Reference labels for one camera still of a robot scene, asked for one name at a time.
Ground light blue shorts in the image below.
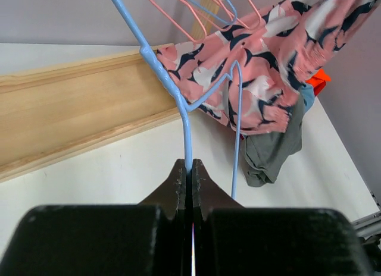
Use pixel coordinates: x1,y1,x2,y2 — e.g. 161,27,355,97
300,83,315,113

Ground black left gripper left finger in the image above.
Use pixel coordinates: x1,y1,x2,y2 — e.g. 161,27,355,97
1,159,186,275

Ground grey shorts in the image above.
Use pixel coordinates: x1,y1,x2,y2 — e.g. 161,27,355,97
241,96,304,187

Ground pink patterned shorts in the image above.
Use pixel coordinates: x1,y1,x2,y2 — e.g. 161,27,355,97
157,0,379,135

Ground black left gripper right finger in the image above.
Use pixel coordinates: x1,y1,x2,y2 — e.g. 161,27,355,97
192,159,374,275

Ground blue hanger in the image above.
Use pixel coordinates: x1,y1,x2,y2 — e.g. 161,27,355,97
111,0,242,199
179,0,238,26

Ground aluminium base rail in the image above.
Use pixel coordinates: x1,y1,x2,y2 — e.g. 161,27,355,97
352,192,380,239

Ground orange shorts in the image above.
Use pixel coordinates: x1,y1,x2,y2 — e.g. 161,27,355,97
305,68,331,96

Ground wooden clothes rack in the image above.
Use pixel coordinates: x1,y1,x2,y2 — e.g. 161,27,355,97
0,0,230,183

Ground pink hanger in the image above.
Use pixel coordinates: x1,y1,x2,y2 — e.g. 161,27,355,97
212,0,262,30
147,0,224,42

